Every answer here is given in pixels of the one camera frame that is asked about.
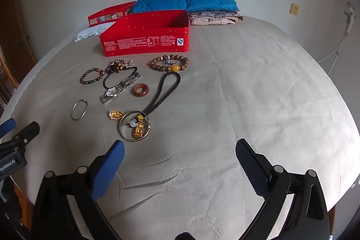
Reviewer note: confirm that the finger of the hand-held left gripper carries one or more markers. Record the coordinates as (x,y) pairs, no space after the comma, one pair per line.
(7,127)
(28,133)

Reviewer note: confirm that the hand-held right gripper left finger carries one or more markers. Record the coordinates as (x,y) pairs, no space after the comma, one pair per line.
(109,169)

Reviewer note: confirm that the wooden wardrobe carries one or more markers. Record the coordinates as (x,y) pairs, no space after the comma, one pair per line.
(11,60)

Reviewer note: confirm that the beige wall socket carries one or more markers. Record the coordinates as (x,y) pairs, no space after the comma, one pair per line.
(294,9)

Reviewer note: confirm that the silver wristwatch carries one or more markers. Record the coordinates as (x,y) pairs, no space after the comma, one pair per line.
(112,92)

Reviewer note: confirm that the red tin box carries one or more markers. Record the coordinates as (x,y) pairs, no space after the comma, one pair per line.
(140,44)

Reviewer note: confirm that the beige folded clothing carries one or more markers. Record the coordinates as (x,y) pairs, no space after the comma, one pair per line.
(213,19)

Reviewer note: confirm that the red tin lid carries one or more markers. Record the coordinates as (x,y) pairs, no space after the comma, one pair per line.
(107,16)

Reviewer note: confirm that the blue quilted jacket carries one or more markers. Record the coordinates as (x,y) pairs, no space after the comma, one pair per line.
(185,2)

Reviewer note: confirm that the small silver bangle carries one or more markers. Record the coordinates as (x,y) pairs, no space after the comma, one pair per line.
(73,115)

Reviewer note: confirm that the white lace cloth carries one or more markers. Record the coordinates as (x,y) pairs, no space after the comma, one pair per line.
(90,31)

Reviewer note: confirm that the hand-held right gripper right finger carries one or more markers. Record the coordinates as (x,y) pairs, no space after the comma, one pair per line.
(250,165)

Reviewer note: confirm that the large silver bangle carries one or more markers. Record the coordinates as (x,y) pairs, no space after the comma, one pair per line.
(121,130)

